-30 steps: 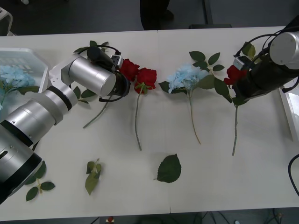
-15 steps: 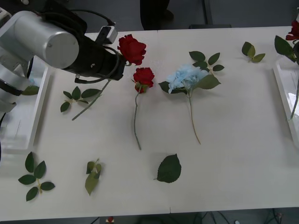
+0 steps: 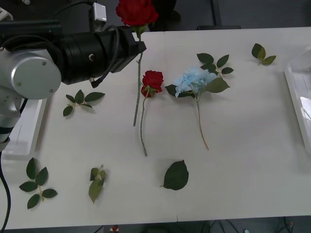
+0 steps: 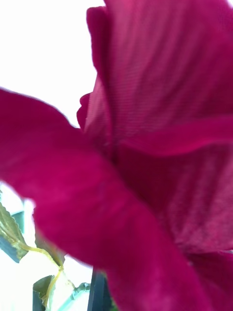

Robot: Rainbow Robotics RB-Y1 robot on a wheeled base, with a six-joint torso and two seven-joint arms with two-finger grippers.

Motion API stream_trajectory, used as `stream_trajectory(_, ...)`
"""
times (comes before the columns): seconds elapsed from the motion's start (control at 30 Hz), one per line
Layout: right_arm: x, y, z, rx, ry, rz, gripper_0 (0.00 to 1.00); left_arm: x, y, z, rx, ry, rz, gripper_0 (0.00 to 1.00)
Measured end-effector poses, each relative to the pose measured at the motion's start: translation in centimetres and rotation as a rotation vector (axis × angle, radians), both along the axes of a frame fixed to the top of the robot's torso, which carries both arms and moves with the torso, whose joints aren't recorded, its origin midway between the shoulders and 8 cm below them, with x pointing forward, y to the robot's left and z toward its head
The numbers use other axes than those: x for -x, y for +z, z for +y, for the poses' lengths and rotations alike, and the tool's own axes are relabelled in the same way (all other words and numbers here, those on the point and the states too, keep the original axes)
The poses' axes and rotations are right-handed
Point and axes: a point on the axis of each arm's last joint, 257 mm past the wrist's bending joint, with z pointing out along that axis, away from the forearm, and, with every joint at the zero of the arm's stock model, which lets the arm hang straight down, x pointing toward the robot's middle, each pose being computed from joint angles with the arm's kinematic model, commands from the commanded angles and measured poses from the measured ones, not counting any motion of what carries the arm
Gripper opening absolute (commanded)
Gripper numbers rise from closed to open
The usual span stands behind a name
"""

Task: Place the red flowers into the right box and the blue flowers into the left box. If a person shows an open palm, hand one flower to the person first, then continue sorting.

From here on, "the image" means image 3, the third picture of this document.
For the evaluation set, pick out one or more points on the green five-leaf twig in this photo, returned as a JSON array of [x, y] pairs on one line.
[[79, 97], [41, 176]]

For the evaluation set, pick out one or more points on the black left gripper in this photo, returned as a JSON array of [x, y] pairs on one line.
[[122, 48]]

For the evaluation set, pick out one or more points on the small red rose bent stem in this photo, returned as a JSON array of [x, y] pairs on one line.
[[152, 80]]

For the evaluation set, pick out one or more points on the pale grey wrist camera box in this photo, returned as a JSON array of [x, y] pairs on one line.
[[99, 13]]

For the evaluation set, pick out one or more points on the pale blue flower with leaves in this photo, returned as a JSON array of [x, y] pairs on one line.
[[192, 80]]

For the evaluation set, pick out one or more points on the crumpled pale green leaf twig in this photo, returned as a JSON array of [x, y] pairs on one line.
[[95, 189]]

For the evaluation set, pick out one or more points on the large red rose long stem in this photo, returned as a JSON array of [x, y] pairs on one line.
[[136, 12]]

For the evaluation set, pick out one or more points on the silver and black left arm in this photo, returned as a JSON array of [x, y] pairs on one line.
[[36, 72]]

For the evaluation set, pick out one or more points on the green two-leaf twig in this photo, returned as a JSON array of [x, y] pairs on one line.
[[258, 51]]

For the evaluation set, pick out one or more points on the single large green leaf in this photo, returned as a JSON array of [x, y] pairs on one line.
[[177, 176]]

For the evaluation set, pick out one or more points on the shallow white box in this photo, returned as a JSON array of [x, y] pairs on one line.
[[30, 126], [300, 97]]

